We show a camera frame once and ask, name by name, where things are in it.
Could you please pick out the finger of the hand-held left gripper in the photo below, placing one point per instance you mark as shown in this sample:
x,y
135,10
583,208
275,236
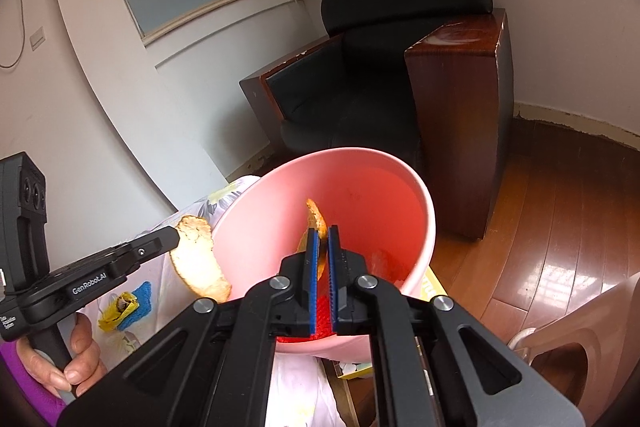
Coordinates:
x,y
150,249

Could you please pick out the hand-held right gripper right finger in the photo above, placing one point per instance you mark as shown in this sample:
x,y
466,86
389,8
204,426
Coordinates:
x,y
333,284

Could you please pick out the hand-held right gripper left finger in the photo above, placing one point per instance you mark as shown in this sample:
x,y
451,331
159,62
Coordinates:
x,y
313,279

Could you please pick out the large pale fruit peel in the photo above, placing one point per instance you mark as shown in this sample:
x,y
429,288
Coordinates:
x,y
200,267

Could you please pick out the small orange fruit peel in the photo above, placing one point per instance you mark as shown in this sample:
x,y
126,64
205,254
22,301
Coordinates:
x,y
316,219

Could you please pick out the pink plastic basin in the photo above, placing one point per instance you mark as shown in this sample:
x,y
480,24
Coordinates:
x,y
370,197

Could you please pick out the person's left hand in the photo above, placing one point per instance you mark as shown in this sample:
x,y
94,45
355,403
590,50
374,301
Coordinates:
x,y
87,362

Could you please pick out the red foam net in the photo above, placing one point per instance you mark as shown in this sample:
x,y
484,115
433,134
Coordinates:
x,y
324,309

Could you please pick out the blue foam net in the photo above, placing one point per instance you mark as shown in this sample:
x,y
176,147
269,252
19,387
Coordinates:
x,y
142,297

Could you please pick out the yellow crumpled wrapper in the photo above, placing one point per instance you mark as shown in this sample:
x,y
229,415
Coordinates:
x,y
112,314

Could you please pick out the pink floral bedsheet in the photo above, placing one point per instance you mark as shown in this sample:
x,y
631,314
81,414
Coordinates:
x,y
295,384

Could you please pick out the black leather wooden armchair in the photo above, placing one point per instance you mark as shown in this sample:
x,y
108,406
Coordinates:
x,y
380,117

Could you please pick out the beige plastic chair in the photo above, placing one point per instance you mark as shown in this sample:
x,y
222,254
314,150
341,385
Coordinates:
x,y
600,322

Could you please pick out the white wall socket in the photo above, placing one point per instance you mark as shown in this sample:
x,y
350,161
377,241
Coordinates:
x,y
37,38

